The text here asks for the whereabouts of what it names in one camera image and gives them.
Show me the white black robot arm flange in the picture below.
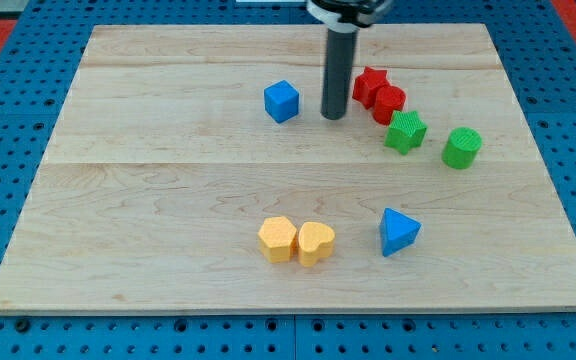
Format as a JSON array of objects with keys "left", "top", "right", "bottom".
[{"left": 306, "top": 0, "right": 395, "bottom": 33}]

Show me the blue cube block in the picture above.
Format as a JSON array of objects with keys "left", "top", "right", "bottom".
[{"left": 263, "top": 80, "right": 299, "bottom": 123}]

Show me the blue triangle block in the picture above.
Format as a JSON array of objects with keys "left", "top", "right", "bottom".
[{"left": 379, "top": 208, "right": 421, "bottom": 257}]

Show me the yellow hexagon block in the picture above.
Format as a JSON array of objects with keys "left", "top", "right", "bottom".
[{"left": 257, "top": 216, "right": 297, "bottom": 263}]

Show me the yellow heart block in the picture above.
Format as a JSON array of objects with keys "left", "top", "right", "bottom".
[{"left": 298, "top": 221, "right": 336, "bottom": 267}]

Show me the light wooden board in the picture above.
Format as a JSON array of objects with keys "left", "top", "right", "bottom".
[{"left": 0, "top": 24, "right": 576, "bottom": 316}]

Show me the red star block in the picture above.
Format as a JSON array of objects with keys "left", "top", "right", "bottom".
[{"left": 352, "top": 66, "right": 389, "bottom": 109}]

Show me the green star block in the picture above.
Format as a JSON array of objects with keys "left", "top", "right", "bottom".
[{"left": 384, "top": 111, "right": 427, "bottom": 155}]

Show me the red cylinder block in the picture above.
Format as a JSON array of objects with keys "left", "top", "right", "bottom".
[{"left": 372, "top": 85, "right": 407, "bottom": 125}]

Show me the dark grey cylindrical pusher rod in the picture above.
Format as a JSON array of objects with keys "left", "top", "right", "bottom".
[{"left": 320, "top": 29, "right": 358, "bottom": 120}]

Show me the green cylinder block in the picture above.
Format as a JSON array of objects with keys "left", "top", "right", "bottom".
[{"left": 442, "top": 127, "right": 483, "bottom": 170}]

